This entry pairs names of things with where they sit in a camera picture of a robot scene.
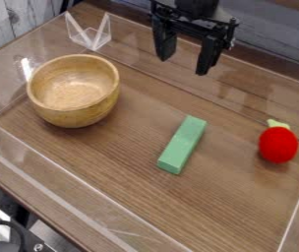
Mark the clear acrylic corner bracket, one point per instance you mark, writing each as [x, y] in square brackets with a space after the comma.
[91, 38]

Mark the black metal equipment base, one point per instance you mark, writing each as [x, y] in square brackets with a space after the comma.
[29, 243]

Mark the red plush strawberry toy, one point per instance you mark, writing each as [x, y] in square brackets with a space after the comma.
[278, 142]

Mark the clear acrylic tray wall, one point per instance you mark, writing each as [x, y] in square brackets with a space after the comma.
[92, 220]

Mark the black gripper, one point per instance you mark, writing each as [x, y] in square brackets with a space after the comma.
[198, 18]

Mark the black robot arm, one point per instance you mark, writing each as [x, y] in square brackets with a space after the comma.
[199, 19]

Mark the wooden bowl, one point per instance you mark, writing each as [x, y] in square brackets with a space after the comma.
[73, 90]

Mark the green rectangular block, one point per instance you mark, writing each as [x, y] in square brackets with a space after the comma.
[176, 153]

